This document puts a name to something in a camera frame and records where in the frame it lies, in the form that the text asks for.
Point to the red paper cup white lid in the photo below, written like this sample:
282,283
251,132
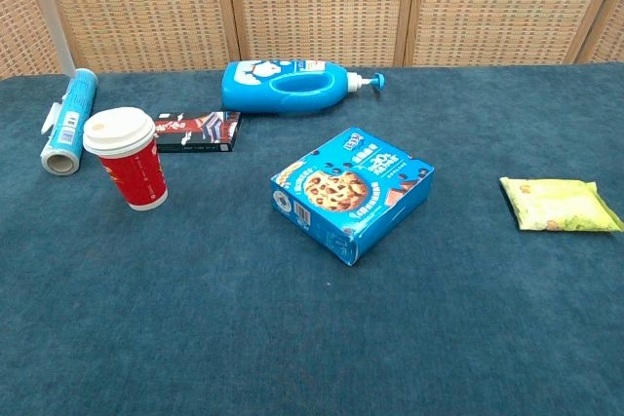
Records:
136,177

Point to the blue cookie box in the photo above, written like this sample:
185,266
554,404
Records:
341,192

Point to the woven bamboo folding screen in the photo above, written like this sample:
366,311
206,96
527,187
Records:
317,7

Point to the yellow-green snack bag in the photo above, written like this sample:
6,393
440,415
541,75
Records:
556,204

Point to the blue plastic wrap roll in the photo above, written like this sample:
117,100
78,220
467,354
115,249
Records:
73,114

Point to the blue pump detergent bottle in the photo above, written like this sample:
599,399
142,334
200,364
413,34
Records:
248,94

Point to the black flat printed box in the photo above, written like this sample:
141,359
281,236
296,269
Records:
205,131

